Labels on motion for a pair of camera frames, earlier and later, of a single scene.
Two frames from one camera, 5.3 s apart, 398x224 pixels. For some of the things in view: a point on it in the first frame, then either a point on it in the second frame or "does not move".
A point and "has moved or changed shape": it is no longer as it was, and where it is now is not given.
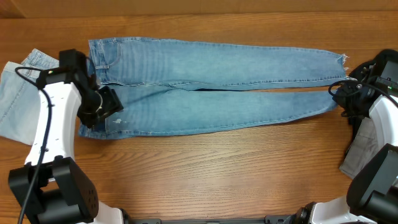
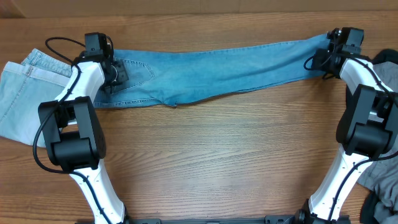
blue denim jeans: [171, 86] has moved or changed shape
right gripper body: [347, 101] to [321, 61]
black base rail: [272, 219] does not move
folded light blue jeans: [20, 96] does not move
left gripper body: [101, 106] to [120, 74]
